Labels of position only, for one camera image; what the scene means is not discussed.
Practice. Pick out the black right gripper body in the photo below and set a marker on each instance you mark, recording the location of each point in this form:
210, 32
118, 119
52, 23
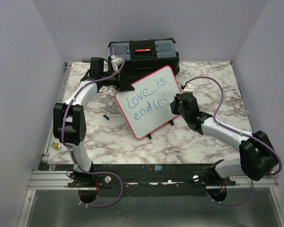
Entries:
176, 108

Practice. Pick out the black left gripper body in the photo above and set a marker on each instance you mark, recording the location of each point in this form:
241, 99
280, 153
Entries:
113, 81

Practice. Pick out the pink framed whiteboard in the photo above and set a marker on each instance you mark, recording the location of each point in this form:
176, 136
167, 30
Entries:
147, 107

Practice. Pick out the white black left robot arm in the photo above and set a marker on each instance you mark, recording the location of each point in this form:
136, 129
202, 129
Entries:
69, 124

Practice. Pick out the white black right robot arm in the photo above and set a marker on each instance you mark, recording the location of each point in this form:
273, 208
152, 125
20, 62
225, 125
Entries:
257, 156

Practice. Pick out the black plastic toolbox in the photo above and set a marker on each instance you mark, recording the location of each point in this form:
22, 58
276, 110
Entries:
145, 56

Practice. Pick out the blue tape piece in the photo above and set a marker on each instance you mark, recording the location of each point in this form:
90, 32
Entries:
158, 167

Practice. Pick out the yellow silver small part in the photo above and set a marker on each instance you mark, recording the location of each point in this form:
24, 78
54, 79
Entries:
56, 146

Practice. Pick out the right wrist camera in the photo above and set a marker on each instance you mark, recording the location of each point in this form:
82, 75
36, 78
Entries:
187, 88

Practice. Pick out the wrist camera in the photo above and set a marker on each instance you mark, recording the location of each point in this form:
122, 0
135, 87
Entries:
187, 88
116, 62

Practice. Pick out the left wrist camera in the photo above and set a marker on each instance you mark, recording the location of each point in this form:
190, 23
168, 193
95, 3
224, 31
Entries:
116, 62

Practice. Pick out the aluminium frame rail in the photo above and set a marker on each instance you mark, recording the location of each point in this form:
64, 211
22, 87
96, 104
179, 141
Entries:
57, 113

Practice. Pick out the black mounting rail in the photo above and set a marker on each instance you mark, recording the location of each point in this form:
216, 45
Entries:
136, 180

